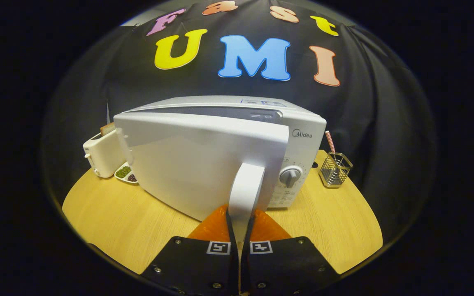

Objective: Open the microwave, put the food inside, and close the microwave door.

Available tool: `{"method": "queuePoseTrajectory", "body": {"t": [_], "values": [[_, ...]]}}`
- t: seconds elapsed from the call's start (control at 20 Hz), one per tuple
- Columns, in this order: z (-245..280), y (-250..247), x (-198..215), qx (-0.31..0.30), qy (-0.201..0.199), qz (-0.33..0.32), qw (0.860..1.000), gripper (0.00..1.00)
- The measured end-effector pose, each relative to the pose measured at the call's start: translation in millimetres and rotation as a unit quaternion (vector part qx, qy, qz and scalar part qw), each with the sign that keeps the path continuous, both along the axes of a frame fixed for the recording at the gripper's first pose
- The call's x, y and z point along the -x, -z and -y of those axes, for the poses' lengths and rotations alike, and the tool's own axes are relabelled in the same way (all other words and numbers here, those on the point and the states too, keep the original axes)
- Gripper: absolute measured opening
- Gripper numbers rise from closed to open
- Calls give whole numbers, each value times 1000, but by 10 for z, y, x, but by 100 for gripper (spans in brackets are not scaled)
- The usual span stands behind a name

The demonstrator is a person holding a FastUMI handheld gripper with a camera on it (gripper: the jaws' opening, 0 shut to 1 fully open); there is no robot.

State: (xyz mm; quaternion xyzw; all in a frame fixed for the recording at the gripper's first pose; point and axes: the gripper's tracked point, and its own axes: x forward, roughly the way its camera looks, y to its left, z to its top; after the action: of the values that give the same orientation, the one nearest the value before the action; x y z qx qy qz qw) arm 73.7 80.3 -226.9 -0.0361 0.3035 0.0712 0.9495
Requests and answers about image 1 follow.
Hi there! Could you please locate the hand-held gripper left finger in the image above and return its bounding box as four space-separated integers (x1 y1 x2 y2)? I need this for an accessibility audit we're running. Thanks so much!
140 204 239 296

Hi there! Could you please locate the wire mesh holder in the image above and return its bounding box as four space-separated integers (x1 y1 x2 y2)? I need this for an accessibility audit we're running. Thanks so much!
319 152 353 189

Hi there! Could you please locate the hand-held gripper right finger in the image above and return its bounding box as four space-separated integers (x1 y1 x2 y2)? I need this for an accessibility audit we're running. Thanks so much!
240 208 340 296

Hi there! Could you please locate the white microwave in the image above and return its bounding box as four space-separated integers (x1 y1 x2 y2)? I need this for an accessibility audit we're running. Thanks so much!
114 95 327 243

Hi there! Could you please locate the cream toaster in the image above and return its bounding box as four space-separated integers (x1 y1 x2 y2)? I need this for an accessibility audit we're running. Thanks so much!
83 127 127 178

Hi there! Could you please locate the white divided bean dish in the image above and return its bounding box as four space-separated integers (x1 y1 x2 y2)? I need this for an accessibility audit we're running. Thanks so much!
114 161 139 184

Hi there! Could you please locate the red striped straw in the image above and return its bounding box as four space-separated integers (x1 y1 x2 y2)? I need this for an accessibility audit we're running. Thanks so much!
325 131 337 155

